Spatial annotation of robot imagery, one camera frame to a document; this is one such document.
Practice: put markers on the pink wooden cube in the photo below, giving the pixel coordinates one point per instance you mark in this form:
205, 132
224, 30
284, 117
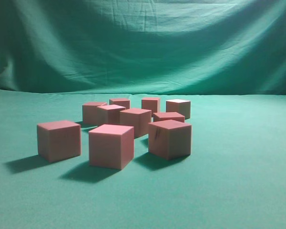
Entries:
125, 102
151, 103
138, 118
180, 106
89, 112

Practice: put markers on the pink cube second row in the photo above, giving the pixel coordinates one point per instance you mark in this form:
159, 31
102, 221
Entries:
161, 116

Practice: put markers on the pink cube third row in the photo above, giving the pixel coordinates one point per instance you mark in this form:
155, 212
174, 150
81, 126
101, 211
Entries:
109, 114

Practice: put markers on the pink cube with dark mark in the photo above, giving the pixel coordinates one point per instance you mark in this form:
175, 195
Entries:
170, 139

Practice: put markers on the pink cube column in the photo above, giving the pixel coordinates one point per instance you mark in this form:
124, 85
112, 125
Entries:
59, 140

